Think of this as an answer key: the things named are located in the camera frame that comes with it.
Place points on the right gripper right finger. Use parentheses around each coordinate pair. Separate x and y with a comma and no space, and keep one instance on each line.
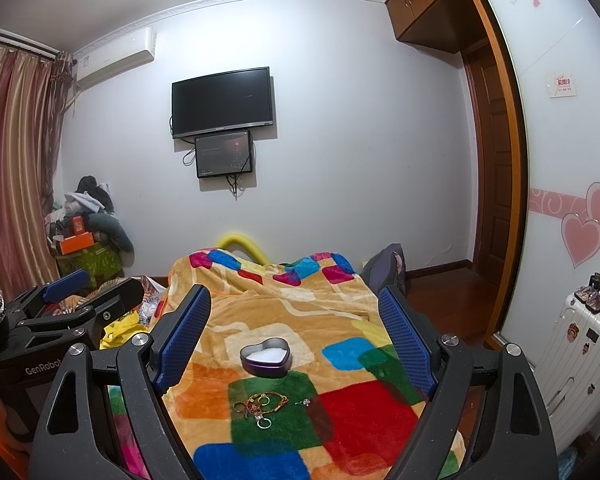
(413,337)

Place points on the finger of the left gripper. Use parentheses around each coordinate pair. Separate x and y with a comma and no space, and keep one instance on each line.
(117,300)
(67,286)

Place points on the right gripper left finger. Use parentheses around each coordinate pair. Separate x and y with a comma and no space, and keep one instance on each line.
(176,336)

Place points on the purple heart-shaped tin box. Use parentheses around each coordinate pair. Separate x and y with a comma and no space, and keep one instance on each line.
(270,358)

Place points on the striped patterned bedsheet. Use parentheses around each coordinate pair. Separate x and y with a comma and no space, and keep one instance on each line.
(153,292)

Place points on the yellow cloth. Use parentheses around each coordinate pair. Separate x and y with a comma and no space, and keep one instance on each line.
(119,332)

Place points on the orange cardboard box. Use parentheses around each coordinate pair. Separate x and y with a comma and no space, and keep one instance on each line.
(76,243)

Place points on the pile of clothes and boxes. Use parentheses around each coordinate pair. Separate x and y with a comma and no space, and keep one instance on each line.
(89,208)

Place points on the grey backpack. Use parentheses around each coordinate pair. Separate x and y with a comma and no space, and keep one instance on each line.
(387,268)

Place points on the small silver earring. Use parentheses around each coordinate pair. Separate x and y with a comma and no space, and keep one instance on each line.
(304,402)

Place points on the colourful patchwork fleece blanket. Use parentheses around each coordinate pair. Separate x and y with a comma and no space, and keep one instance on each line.
(238,426)

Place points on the white hard-shell suitcase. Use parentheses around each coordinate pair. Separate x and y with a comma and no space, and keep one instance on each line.
(568,373)

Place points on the red striped curtain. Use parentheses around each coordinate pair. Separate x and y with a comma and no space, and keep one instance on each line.
(33,95)

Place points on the brown wooden door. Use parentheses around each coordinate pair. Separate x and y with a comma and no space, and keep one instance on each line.
(494,163)

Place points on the brown overhead wooden cabinet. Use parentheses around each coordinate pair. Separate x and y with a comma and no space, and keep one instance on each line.
(450,26)

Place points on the yellow curved bed rail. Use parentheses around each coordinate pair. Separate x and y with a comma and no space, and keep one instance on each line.
(251,248)

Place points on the small black wall monitor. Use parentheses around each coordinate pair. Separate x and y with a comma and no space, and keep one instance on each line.
(223,154)

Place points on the black wall television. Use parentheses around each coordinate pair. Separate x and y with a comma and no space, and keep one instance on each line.
(221,102)

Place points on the white wall air conditioner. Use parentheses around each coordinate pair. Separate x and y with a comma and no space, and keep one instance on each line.
(117,56)

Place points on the white wall notice sticker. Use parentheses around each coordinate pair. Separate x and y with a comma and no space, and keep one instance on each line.
(561,85)

